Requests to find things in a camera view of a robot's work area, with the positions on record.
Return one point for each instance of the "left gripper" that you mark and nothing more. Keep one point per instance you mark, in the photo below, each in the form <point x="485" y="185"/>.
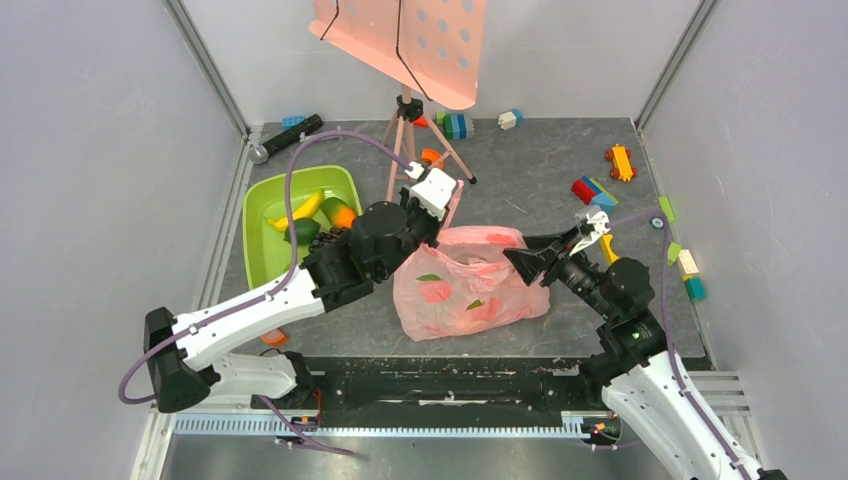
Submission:
<point x="411" y="203"/>

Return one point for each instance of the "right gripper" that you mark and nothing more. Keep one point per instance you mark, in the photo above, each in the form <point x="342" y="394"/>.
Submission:
<point x="556" y="260"/>

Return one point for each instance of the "pink plastic bag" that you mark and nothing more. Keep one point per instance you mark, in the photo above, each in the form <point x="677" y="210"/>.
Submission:
<point x="465" y="285"/>

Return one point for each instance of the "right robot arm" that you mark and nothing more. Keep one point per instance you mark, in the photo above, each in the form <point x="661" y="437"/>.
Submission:
<point x="638" y="375"/>

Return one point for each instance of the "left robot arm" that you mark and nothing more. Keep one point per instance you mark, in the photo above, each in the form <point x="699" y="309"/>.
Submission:
<point x="189" y="357"/>

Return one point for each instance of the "fake mango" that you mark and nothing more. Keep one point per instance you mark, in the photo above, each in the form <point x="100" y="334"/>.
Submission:
<point x="340" y="214"/>

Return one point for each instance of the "fake black grapes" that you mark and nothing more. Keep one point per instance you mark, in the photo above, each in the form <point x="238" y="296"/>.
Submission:
<point x="322" y="239"/>

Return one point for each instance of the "fake banana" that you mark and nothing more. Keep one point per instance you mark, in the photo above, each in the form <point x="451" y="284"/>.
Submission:
<point x="307" y="210"/>

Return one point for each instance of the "fake lime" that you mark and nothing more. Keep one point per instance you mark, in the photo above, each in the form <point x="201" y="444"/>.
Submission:
<point x="305" y="230"/>

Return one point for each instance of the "yellow curved brick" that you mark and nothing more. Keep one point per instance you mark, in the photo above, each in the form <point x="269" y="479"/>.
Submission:
<point x="608" y="253"/>

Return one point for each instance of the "orange curved brick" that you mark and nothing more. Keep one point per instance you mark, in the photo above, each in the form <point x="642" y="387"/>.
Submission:
<point x="432" y="158"/>

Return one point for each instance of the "red blue brick house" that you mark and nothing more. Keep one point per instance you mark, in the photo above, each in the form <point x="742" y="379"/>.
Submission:
<point x="591" y="192"/>

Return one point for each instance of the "green blue brick stack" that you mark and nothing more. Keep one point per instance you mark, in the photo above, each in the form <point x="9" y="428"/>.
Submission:
<point x="455" y="126"/>

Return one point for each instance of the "small blue wheel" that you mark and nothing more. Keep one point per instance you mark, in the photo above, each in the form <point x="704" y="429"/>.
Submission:
<point x="657" y="223"/>

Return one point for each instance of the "yellow toy car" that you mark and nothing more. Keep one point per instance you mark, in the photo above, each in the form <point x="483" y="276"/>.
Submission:
<point x="619" y="158"/>

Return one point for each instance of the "white blue brick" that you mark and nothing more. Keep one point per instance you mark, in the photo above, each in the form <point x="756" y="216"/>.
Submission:
<point x="510" y="119"/>

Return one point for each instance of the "green flat brick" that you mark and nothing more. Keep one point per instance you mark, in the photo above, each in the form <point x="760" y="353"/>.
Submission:
<point x="667" y="208"/>

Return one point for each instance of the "green small brick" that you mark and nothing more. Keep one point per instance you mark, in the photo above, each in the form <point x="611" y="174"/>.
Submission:
<point x="673" y="252"/>

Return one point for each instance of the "grey syringe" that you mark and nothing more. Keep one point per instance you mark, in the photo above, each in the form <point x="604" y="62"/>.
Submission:
<point x="312" y="139"/>

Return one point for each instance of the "green plastic basin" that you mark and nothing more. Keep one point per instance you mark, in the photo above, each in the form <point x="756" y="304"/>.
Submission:
<point x="267" y="255"/>

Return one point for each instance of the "white teal brick stack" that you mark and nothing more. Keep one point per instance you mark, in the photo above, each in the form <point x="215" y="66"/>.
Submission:
<point x="690" y="274"/>

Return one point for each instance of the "blue toy brick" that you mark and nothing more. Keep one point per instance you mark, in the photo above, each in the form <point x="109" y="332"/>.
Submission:
<point x="291" y="121"/>

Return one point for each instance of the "pink music stand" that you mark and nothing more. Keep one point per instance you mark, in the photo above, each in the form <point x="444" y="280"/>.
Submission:
<point x="432" y="48"/>

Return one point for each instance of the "black microphone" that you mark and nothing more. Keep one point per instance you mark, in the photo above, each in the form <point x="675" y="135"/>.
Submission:
<point x="264" y="150"/>

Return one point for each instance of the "orange slice toy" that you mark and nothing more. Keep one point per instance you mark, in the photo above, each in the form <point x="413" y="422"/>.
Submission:
<point x="274" y="338"/>

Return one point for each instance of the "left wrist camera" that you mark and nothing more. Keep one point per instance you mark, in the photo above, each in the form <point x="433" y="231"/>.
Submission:
<point x="433" y="188"/>

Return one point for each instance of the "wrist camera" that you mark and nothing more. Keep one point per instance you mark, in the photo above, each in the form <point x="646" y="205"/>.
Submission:
<point x="592" y="223"/>
<point x="433" y="188"/>

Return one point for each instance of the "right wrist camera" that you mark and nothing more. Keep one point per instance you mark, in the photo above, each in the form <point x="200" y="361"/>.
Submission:
<point x="592" y="223"/>

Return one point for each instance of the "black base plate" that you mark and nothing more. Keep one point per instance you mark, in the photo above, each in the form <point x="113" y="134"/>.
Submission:
<point x="438" y="392"/>

